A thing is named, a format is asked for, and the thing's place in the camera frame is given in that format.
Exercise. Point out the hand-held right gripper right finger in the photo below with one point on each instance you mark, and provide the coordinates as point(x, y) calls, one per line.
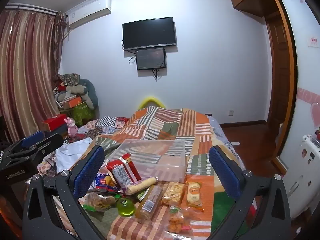
point(225, 172)

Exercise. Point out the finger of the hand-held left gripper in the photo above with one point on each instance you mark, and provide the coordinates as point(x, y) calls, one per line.
point(48, 142)
point(32, 138)

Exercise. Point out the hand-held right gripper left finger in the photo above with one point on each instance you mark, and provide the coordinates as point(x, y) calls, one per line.
point(88, 172)

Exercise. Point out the blue chip snack packet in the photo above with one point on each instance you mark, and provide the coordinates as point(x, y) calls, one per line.
point(105, 182)

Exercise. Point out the brown snack bag green trim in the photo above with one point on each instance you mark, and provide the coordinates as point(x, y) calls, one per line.
point(98, 201)

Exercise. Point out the red and white snack packet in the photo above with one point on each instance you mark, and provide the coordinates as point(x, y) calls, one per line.
point(120, 175)

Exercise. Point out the orange rice cracker packet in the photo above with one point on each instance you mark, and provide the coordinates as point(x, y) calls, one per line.
point(193, 192)

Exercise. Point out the red stick snack packet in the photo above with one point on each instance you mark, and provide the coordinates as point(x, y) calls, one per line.
point(130, 166)

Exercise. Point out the green jelly cup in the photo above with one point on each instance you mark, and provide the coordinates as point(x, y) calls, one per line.
point(126, 207)

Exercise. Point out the cream roll biscuit pack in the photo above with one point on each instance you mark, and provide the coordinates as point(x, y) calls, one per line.
point(141, 185)

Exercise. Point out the clear bag of pale crackers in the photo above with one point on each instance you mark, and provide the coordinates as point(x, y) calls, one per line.
point(172, 192)

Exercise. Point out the green pea snack packet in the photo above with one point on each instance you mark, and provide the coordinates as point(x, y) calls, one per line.
point(141, 195)

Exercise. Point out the clear bag of fried snacks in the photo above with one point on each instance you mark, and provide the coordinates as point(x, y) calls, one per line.
point(178, 220)

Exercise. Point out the long brown cracker pack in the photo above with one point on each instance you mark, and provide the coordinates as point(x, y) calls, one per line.
point(150, 202)

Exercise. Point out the clear plastic storage container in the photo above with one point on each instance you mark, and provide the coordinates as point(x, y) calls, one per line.
point(155, 155)

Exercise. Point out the red box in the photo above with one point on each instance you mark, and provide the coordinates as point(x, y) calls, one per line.
point(53, 122)

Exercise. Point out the white cloth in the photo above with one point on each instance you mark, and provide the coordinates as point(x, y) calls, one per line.
point(72, 152)

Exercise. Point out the pink plush toy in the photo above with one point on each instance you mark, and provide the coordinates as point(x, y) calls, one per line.
point(72, 128)

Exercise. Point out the green box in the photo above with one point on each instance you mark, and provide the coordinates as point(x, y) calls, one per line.
point(81, 113)

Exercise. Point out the orange box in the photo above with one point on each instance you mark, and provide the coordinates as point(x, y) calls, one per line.
point(72, 102)

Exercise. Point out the checkered patchwork quilt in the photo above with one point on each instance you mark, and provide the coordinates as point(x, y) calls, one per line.
point(107, 126)

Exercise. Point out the striped curtain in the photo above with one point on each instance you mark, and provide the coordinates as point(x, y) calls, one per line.
point(27, 75)

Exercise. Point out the grey-green plush cushion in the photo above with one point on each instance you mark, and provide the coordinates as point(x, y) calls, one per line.
point(88, 90)

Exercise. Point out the camouflage cloth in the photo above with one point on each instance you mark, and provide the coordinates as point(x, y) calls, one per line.
point(70, 78)

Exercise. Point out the striped patchwork blanket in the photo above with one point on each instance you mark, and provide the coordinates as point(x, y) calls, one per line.
point(170, 122)

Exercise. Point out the white appliance with magnets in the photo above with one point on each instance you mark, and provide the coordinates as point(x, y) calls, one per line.
point(303, 177)

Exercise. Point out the yellow curved object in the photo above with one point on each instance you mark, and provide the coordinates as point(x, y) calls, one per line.
point(151, 101)

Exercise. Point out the brown wooden door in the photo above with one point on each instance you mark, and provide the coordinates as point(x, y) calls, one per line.
point(275, 67)

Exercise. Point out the white air conditioner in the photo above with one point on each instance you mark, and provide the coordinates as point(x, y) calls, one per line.
point(90, 12)

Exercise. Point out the pink paper sticker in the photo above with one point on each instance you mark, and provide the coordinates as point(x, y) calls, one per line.
point(313, 42)

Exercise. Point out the wall socket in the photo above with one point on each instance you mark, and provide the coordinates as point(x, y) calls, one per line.
point(231, 112)

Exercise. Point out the small black wall monitor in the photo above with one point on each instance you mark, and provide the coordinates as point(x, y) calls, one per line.
point(150, 58)

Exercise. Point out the white curtain rail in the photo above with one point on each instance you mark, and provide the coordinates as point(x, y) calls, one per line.
point(27, 7)

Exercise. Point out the large black wall television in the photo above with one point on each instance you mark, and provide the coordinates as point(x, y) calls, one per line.
point(149, 33)

